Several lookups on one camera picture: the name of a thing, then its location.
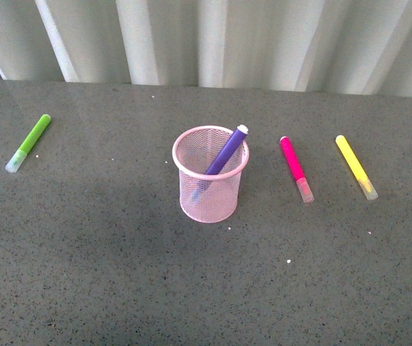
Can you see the purple pen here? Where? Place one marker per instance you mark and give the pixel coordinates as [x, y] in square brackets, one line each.
[225, 154]

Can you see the pink highlighter pen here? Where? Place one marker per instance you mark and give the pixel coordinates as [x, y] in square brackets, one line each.
[296, 170]

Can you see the green highlighter pen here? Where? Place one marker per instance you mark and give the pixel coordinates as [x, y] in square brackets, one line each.
[28, 143]

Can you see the white curtain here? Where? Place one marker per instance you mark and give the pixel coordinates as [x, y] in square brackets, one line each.
[347, 47]

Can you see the pink mesh cup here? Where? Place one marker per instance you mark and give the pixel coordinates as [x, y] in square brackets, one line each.
[193, 152]

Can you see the yellow highlighter pen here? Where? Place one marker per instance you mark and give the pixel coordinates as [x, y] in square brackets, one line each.
[356, 168]

